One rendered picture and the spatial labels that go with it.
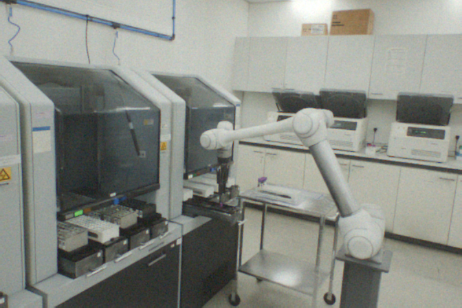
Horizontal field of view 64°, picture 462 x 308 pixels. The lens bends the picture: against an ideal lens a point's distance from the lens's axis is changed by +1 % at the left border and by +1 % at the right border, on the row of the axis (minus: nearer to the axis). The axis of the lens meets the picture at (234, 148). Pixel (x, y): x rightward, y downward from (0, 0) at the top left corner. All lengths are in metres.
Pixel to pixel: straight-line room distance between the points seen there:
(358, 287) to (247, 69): 3.46
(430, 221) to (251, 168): 2.06
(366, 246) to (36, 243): 1.36
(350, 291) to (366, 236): 0.46
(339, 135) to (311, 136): 2.52
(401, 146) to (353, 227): 2.48
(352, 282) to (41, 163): 1.57
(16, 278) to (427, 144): 3.66
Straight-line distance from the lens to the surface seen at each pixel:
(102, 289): 1.83
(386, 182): 4.27
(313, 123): 1.73
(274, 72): 4.79
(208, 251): 2.54
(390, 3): 4.93
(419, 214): 4.33
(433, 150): 4.20
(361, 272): 2.09
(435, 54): 4.47
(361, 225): 1.81
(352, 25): 4.64
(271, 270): 2.73
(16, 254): 1.60
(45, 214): 1.62
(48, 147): 1.57
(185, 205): 2.31
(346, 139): 4.26
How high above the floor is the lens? 1.53
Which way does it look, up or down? 9 degrees down
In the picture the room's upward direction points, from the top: 3 degrees clockwise
